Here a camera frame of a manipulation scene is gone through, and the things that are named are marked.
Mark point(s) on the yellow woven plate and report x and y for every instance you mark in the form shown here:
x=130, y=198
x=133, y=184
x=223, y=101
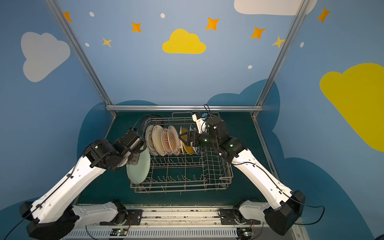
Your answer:
x=189, y=150

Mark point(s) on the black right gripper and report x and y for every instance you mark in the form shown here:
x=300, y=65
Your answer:
x=194, y=139

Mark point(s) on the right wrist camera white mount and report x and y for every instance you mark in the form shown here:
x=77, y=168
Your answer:
x=200, y=119

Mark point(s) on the diagonal aluminium post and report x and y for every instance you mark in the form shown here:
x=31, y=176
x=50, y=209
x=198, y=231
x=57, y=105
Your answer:
x=57, y=12
x=290, y=37

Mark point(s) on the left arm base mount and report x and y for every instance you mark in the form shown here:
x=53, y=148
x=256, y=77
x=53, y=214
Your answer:
x=132, y=217

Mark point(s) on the white plate black emblem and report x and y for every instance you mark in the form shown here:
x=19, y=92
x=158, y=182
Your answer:
x=149, y=141

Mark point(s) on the cream plate floral rim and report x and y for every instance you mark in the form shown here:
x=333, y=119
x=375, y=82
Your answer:
x=157, y=140

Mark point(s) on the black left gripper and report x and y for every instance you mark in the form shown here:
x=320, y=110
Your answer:
x=139, y=144

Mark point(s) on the grey wire dish rack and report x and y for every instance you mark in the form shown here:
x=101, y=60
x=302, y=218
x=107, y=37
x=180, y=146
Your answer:
x=201, y=171

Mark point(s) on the pale green floral plate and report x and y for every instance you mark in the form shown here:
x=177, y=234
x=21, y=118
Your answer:
x=138, y=167

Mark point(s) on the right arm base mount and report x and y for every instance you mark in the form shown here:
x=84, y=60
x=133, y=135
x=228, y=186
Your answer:
x=231, y=217

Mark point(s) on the left diagonal aluminium post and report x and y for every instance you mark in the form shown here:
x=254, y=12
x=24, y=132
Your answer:
x=57, y=12

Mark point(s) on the dark black plate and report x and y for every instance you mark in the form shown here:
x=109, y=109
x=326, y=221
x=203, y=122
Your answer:
x=151, y=120

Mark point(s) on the orange woven plate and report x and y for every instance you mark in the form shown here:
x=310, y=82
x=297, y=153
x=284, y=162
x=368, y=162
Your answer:
x=181, y=132

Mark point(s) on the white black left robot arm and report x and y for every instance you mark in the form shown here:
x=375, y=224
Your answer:
x=53, y=216

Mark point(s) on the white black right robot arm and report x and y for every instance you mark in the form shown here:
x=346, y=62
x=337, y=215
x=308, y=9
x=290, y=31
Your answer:
x=284, y=206

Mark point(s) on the green circuit board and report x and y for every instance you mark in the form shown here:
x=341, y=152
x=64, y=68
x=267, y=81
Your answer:
x=244, y=234
x=119, y=232

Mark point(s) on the horizontal aluminium frame bar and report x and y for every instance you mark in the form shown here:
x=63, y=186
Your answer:
x=148, y=108

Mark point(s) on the aluminium rail base frame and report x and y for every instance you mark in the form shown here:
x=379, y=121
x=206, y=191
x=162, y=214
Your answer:
x=183, y=223

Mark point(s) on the right green circuit board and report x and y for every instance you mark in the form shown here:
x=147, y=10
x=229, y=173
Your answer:
x=244, y=234

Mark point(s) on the white plate green text rim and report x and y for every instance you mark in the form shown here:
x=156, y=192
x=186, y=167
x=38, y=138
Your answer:
x=194, y=128

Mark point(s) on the left green circuit board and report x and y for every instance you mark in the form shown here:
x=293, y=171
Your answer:
x=119, y=232

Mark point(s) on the right diagonal aluminium post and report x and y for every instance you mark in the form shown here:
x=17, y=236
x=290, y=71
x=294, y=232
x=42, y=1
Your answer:
x=290, y=37

